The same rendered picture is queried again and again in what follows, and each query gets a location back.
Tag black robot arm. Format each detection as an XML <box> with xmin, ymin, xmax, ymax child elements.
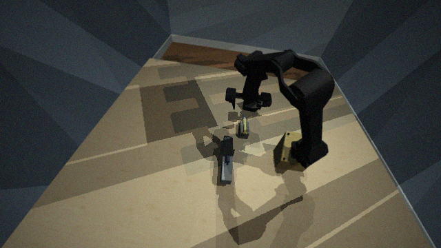
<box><xmin>234</xmin><ymin>50</ymin><xmax>335</xmax><ymax>169</ymax></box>

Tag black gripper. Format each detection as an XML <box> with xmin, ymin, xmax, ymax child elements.
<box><xmin>225</xmin><ymin>83</ymin><xmax>272</xmax><ymax>110</ymax></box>

